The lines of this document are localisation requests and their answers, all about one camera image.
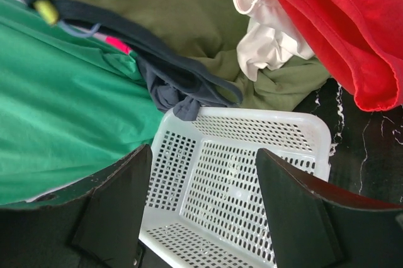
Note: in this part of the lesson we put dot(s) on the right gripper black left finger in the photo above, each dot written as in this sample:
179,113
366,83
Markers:
94,222

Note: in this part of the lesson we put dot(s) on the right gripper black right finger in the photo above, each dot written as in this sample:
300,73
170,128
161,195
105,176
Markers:
316,224

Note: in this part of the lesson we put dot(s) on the light blue wire hanger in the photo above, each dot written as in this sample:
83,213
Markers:
77,32

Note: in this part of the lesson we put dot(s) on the navy blue tank top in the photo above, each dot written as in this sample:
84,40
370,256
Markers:
174,82

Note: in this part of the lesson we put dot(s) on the white tank top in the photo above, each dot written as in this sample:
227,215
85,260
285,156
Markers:
271,38

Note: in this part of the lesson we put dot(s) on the red tank top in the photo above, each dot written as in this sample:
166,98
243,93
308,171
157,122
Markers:
360,44

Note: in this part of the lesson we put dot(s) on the lime green hanger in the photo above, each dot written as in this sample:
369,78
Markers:
47,11

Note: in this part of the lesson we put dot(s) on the olive green tank top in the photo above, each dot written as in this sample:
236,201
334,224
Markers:
209,31

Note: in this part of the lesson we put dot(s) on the white plastic mesh basket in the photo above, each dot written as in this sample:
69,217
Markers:
204,206

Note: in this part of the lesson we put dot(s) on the folded clothes stack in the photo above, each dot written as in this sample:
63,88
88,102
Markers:
118,44

